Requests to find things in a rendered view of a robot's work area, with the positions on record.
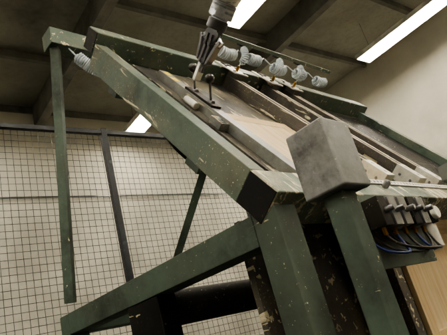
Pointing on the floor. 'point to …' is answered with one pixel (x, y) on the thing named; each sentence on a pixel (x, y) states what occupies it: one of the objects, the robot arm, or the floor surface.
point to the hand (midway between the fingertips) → (199, 71)
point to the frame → (281, 261)
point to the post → (364, 264)
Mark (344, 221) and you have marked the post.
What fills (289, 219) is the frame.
